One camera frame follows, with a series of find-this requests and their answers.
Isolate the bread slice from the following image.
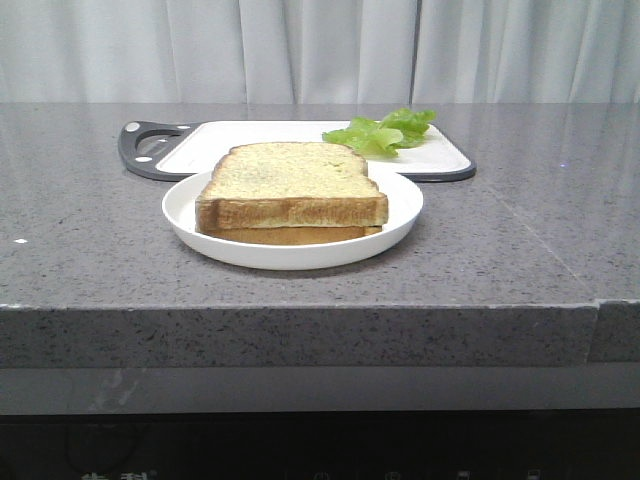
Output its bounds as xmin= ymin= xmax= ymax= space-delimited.
xmin=195 ymin=142 xmax=389 ymax=233
xmin=201 ymin=226 xmax=382 ymax=246

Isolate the green lettuce leaf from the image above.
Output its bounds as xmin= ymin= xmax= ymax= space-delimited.
xmin=322 ymin=108 xmax=437 ymax=158

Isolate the white round plate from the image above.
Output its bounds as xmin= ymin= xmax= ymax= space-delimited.
xmin=162 ymin=165 xmax=424 ymax=270

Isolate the white curtain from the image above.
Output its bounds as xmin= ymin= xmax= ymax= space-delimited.
xmin=1 ymin=1 xmax=639 ymax=104

